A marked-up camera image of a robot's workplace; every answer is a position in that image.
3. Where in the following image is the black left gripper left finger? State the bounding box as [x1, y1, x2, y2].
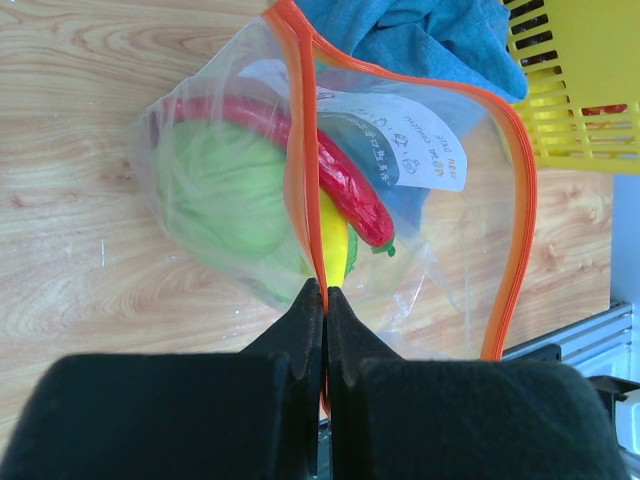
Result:
[1, 280, 324, 479]

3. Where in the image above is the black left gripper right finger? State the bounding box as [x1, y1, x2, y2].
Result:
[325, 288, 629, 479]

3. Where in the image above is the yellow banana toy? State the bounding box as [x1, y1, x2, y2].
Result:
[320, 191, 349, 287]

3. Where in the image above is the red chili pepper toy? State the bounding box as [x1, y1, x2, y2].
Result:
[163, 95, 396, 257]

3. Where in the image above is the clear zip top bag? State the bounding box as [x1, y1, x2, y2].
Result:
[130, 1, 537, 361]

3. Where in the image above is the yellow plastic basket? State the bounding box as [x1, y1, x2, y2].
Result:
[505, 0, 639, 175]

